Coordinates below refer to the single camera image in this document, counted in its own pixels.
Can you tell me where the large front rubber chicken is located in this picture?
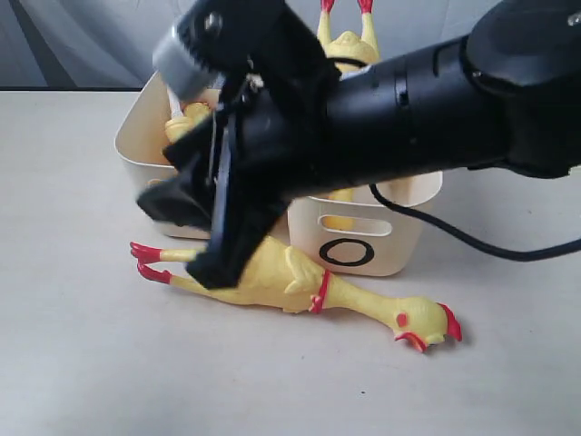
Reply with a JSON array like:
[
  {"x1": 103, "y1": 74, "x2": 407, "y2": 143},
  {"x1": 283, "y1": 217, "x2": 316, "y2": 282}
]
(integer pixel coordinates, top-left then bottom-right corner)
[{"x1": 317, "y1": 0, "x2": 380, "y2": 231}]

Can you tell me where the headless rubber chicken body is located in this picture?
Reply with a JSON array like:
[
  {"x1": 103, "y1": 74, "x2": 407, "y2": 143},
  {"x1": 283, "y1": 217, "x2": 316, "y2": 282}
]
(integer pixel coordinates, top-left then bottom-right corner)
[{"x1": 182, "y1": 102, "x2": 212, "y2": 125}]

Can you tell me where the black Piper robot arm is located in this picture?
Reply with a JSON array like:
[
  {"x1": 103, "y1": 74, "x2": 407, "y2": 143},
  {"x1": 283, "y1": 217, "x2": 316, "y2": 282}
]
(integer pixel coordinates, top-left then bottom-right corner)
[{"x1": 137, "y1": 1, "x2": 580, "y2": 289}]

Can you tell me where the cream bin marked O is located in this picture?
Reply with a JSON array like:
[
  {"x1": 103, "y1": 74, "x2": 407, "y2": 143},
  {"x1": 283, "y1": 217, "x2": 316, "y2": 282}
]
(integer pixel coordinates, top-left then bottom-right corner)
[{"x1": 288, "y1": 186, "x2": 423, "y2": 277}]

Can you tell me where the cream bin marked X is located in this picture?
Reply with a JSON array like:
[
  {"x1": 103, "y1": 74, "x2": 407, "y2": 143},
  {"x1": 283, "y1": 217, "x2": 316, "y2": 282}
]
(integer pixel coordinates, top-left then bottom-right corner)
[{"x1": 113, "y1": 70, "x2": 214, "y2": 241}]

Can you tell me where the severed chicken head with squeaker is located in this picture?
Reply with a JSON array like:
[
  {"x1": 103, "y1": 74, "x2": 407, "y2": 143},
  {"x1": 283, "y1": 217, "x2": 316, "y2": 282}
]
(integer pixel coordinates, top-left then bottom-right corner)
[{"x1": 164, "y1": 87, "x2": 196, "y2": 144}]

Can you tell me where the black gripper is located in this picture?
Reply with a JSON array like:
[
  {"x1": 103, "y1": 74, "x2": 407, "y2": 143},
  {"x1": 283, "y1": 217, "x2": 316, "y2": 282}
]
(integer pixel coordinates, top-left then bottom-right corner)
[{"x1": 136, "y1": 65, "x2": 336, "y2": 289}]

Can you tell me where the grey backdrop curtain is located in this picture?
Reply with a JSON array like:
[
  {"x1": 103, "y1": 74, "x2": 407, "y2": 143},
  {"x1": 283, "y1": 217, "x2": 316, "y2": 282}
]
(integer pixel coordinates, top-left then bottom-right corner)
[{"x1": 1, "y1": 1, "x2": 493, "y2": 89}]

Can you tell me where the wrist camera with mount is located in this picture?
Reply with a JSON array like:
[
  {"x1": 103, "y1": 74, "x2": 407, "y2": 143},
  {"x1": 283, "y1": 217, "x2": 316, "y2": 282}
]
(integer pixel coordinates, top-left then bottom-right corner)
[{"x1": 153, "y1": 0, "x2": 334, "y2": 100}]

